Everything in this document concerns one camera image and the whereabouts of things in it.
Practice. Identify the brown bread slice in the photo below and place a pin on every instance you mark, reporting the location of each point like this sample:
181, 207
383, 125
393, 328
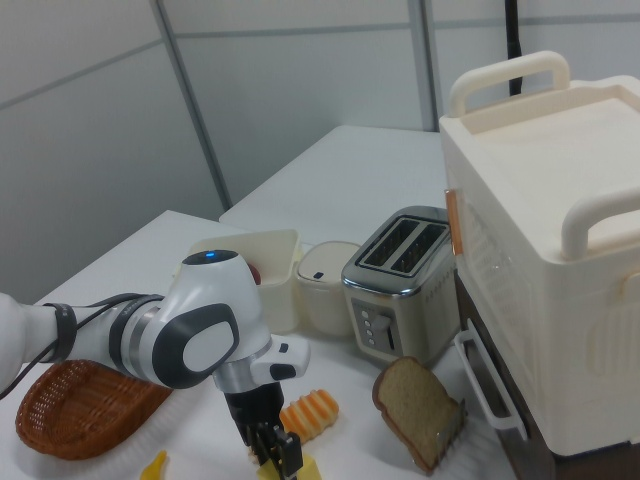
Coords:
410, 400

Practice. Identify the brown wicker basket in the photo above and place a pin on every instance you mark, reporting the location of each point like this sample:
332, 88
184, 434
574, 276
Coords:
75, 410

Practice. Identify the large cream plastic cabinet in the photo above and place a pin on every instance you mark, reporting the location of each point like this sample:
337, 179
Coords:
550, 225

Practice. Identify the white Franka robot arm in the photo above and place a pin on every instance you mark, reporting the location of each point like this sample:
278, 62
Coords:
200, 300

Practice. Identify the red apple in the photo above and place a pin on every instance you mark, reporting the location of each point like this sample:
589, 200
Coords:
255, 275

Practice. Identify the black pole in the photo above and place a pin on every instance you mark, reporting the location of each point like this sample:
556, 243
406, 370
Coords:
512, 45

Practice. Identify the striped orange bread loaf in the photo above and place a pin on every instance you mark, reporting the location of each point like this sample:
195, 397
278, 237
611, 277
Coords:
312, 407

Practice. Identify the dark brown cabinet door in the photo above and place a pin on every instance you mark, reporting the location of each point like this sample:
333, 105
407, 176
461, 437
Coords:
500, 350

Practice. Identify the white rectangular plastic bin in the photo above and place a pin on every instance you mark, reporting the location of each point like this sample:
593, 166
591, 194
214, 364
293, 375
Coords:
277, 280

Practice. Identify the yellow banana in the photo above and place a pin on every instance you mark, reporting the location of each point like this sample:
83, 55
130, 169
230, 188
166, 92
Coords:
154, 469

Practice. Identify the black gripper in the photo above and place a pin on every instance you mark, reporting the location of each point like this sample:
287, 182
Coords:
255, 402

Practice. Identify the yellow cube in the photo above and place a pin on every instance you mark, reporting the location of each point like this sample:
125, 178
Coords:
310, 469

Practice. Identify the silver two-slot toaster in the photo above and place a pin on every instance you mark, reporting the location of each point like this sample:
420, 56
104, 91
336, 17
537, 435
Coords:
400, 310

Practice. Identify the small white lidded container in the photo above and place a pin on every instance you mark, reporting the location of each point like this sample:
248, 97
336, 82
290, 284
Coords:
325, 295

